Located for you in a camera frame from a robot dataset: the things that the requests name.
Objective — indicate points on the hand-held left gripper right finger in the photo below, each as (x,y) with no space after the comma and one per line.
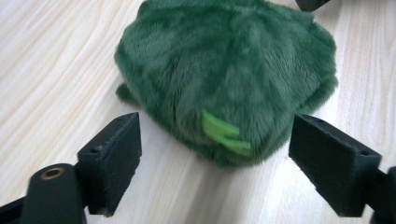
(333,165)

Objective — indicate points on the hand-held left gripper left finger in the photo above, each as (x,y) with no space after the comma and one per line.
(113,161)

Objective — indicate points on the green fuzzy garment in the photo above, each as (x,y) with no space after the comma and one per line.
(224,68)

